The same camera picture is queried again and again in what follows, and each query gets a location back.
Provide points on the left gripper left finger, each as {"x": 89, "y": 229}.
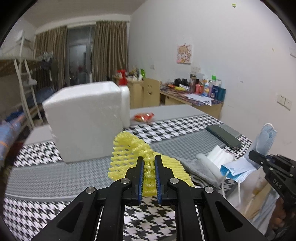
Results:
{"x": 97, "y": 212}

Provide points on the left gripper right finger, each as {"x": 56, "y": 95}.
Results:
{"x": 201, "y": 213}

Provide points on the blue face mask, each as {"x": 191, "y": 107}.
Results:
{"x": 241, "y": 168}

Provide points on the grey cloth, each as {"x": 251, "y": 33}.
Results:
{"x": 202, "y": 171}

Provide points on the white foam sheet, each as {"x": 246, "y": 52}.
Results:
{"x": 219, "y": 156}

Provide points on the yellow foam fruit net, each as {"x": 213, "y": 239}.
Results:
{"x": 126, "y": 150}

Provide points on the right hand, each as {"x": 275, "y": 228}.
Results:
{"x": 278, "y": 216}

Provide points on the black smartphone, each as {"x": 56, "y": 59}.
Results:
{"x": 224, "y": 136}

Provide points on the blue toiletry bottle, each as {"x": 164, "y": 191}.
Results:
{"x": 221, "y": 94}

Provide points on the white paper sheet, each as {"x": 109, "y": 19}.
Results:
{"x": 199, "y": 98}

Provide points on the wooden desk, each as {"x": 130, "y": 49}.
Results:
{"x": 170, "y": 96}

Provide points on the white foam box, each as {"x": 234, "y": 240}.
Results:
{"x": 84, "y": 120}

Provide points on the red snack packet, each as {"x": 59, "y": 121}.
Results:
{"x": 143, "y": 117}

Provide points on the wooden smiley chair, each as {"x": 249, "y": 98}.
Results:
{"x": 151, "y": 94}

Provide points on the metal bunk bed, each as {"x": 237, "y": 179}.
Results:
{"x": 20, "y": 60}

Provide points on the right brown curtain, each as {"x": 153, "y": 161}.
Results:
{"x": 110, "y": 49}

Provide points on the brown curtain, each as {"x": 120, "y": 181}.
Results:
{"x": 110, "y": 49}
{"x": 50, "y": 46}

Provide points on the glass balcony door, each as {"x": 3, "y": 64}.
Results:
{"x": 79, "y": 55}

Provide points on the left brown curtain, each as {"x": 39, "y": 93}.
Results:
{"x": 50, "y": 46}

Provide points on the wall light switch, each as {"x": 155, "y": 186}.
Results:
{"x": 283, "y": 101}

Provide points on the cartoon wall picture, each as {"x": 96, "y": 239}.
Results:
{"x": 184, "y": 54}

